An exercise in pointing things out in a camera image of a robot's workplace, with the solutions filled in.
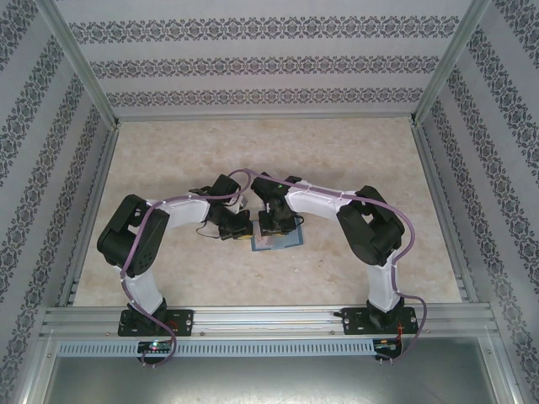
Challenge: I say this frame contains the teal leather card holder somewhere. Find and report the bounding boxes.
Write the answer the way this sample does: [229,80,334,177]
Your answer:
[250,215,305,253]

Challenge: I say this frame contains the small circuit board green light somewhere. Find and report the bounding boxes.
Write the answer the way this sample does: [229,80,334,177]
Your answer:
[137,341,174,354]

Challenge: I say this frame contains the grey metal panel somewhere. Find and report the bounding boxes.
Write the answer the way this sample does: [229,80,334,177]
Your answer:
[24,355,517,404]

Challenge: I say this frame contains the thin black cable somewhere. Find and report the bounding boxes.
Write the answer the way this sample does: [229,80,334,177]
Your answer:
[194,222,222,240]

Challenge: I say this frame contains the aluminium frame rail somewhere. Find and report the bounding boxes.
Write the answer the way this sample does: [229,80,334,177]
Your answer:
[56,124,123,308]
[113,112,418,124]
[411,124,479,304]

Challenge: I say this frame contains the wide aluminium base rail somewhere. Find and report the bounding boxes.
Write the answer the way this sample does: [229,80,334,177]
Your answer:
[40,305,498,338]

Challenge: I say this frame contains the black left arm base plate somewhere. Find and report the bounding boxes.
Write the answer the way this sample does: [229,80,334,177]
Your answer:
[119,309,195,338]

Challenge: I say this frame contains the grey slotted cable duct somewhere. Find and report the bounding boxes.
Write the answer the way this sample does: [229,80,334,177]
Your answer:
[56,339,376,358]

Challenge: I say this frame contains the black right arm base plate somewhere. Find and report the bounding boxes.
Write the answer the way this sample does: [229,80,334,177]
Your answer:
[340,306,420,336]

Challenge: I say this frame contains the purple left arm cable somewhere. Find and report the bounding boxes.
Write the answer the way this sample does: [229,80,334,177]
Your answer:
[120,167,253,366]

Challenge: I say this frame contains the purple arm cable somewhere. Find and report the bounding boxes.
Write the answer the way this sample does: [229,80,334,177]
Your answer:
[251,169,429,367]
[120,167,253,366]

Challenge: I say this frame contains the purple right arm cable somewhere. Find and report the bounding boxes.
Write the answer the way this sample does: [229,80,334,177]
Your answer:
[251,169,429,367]

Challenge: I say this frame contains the aluminium frame post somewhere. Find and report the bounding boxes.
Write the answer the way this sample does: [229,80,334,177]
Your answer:
[36,0,123,130]
[16,330,58,404]
[482,330,526,404]
[410,0,494,127]

